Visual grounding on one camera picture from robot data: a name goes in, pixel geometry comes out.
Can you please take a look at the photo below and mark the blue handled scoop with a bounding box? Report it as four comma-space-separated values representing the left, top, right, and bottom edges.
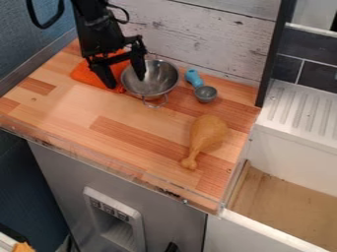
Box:
182, 67, 219, 104

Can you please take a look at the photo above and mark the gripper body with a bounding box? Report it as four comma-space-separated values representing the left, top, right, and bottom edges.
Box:
79, 18, 149, 69

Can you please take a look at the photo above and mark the silver pot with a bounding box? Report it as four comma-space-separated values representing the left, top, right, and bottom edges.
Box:
119, 58, 182, 109

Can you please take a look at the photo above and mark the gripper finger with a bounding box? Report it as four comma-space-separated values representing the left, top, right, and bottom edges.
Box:
88, 61, 120, 91
128, 48, 149, 82

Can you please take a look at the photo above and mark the toy sink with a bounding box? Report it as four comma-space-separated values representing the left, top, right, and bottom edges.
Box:
202, 78, 337, 252

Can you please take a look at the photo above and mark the orange cloth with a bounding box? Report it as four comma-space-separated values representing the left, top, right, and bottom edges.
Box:
68, 48, 133, 94

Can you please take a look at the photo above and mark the black cable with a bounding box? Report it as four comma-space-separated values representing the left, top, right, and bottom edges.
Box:
25, 0, 68, 31

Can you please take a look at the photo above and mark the yellow toy chicken drumstick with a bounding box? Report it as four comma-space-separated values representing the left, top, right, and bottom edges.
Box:
178, 113, 231, 171

